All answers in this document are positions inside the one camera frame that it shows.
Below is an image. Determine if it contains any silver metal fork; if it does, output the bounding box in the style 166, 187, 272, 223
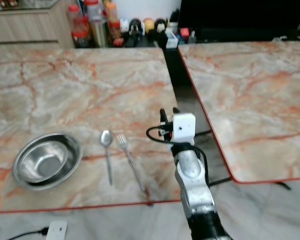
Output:
115, 132, 147, 194

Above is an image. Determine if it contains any silver metal spoon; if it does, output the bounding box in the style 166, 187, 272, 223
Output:
100, 129, 115, 187

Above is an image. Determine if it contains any small white blue box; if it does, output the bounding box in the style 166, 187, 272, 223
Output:
164, 32, 179, 50

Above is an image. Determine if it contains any small red box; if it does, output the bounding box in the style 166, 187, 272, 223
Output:
179, 27, 191, 39

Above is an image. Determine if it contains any black-haired small doll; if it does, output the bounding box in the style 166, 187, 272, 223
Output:
152, 18, 169, 46

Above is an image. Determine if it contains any black small figurine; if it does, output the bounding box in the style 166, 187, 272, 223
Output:
127, 19, 144, 47

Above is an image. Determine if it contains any yellow small figurine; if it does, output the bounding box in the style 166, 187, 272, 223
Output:
142, 18, 155, 34

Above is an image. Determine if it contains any small spice jar red lid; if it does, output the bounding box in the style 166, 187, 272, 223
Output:
108, 21, 124, 47

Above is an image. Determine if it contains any white small figurine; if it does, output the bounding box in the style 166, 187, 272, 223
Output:
118, 18, 130, 34

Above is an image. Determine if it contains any steel canister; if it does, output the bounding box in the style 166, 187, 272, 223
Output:
90, 20, 109, 49

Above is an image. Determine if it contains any small dark jar red lid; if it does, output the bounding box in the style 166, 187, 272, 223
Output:
71, 29, 90, 49

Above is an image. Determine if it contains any orange bottle red cap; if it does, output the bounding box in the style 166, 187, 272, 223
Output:
103, 1, 120, 28

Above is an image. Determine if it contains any black television screen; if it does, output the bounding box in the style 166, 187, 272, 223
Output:
177, 0, 300, 42

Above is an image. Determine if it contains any stainless steel bowl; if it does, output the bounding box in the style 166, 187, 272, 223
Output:
11, 131, 83, 192

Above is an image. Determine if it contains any wide clear jar red lid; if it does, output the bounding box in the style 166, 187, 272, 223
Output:
83, 0, 105, 24

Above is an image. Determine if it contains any tall clear jar red lid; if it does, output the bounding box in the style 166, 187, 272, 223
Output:
67, 4, 82, 33

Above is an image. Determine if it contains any light wooden cabinet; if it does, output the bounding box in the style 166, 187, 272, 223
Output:
0, 0, 74, 49

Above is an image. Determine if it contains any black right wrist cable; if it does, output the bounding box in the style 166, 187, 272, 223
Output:
145, 125, 166, 144

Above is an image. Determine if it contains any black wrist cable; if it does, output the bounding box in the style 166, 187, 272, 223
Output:
145, 125, 166, 144
9, 227, 49, 240

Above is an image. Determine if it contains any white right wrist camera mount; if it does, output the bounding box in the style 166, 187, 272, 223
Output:
171, 113, 196, 144

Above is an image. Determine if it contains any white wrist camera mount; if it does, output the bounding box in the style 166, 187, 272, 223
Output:
171, 113, 196, 144
45, 220, 69, 240

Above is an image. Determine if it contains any black metal table frame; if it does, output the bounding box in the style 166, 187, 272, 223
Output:
274, 180, 291, 191

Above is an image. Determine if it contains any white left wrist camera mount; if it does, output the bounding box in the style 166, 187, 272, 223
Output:
45, 220, 69, 240

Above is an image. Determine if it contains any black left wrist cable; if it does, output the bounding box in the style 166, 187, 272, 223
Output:
9, 227, 49, 240

